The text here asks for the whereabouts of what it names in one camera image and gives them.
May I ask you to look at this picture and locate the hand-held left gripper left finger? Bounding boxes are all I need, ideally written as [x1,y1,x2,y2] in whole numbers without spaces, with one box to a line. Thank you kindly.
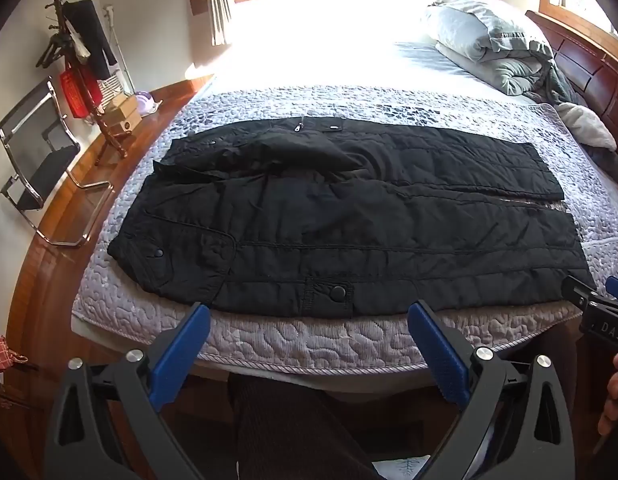
[44,302,212,480]

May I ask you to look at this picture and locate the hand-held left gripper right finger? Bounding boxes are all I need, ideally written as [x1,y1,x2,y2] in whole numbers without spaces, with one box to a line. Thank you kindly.
[406,300,575,480]

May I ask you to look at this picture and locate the black quilted jacket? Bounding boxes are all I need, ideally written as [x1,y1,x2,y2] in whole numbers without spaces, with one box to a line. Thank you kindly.
[108,116,597,318]

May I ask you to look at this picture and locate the person's right hand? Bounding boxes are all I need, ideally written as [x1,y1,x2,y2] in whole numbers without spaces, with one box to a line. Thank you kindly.
[596,352,618,438]

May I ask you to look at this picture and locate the lilac quilted bedspread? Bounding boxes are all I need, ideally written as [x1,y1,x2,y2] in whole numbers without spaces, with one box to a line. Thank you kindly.
[71,85,618,376]

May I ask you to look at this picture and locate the white fleece cloth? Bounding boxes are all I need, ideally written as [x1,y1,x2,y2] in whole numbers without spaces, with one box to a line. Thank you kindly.
[556,102,618,152]

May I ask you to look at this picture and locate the red checkered cloth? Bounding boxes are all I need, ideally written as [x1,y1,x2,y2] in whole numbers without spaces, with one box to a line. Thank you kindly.
[0,336,28,374]

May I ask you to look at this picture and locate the dark grey blanket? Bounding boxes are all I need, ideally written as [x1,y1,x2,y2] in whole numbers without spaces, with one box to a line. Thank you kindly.
[526,62,590,109]

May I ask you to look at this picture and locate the wooden bed headboard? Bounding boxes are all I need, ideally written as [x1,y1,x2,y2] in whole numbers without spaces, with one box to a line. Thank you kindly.
[525,9,618,133]

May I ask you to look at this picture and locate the wooden coat rack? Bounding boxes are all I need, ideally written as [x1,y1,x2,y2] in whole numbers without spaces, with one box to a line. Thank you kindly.
[36,0,136,162]

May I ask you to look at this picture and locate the cardboard box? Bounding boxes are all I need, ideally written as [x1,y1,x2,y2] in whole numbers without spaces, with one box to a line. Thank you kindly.
[103,95,140,120]
[109,112,142,137]

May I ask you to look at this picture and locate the purple plastic item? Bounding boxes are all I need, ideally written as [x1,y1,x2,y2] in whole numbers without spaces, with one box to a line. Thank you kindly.
[134,91,163,114]

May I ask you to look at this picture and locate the folded grey duvet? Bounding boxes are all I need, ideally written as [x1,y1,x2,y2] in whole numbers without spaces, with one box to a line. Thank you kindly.
[421,0,557,97]

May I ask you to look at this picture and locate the white slatted rack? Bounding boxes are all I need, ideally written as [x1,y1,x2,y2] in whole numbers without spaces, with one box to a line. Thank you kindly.
[96,67,128,111]

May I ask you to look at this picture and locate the red bag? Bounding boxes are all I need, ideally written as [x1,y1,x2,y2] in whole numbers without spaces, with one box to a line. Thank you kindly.
[59,62,102,120]

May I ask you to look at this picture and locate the white bed sheet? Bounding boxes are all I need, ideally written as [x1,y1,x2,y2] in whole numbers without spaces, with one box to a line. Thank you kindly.
[209,0,555,111]

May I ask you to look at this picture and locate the black clothes hangers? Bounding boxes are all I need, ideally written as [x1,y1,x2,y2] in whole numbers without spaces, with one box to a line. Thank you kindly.
[36,34,72,69]

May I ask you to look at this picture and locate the black hanging garment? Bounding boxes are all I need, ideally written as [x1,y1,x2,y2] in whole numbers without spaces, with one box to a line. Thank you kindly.
[63,0,118,81]

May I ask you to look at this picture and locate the white pole stand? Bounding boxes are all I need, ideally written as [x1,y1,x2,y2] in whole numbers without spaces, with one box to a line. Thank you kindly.
[103,5,136,92]

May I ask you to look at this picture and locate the pale curtain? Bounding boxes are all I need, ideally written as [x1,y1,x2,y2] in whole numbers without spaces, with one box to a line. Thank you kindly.
[199,0,236,47]

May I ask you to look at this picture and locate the person's dark corduroy leg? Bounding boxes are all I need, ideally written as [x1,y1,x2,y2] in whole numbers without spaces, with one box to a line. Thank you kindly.
[228,372,386,480]

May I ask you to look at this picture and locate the chrome frame mesh chair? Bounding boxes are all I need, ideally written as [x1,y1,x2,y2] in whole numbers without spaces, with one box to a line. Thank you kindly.
[0,77,114,249]

